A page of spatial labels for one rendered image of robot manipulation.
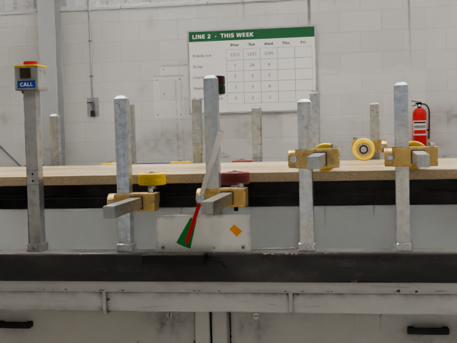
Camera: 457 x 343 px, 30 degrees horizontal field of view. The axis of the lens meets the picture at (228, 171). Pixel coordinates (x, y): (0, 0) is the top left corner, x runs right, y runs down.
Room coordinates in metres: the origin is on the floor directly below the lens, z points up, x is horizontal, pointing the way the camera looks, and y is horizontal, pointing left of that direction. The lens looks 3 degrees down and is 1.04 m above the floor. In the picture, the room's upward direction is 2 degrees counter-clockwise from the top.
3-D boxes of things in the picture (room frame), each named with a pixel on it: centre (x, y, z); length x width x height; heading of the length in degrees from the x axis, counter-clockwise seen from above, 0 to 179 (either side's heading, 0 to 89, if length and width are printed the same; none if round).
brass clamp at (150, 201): (2.34, 0.26, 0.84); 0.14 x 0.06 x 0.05; 80
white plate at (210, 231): (2.28, 0.07, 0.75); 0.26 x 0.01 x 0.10; 80
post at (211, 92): (2.30, 0.04, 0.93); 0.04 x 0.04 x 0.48; 80
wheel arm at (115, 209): (2.29, 0.26, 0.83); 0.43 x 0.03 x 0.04; 170
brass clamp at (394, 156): (2.21, -0.47, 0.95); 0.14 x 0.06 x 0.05; 80
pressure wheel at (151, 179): (2.48, 0.22, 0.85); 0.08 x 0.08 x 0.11
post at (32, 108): (2.39, 0.55, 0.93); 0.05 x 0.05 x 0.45; 80
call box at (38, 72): (2.39, 0.54, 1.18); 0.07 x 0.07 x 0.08; 80
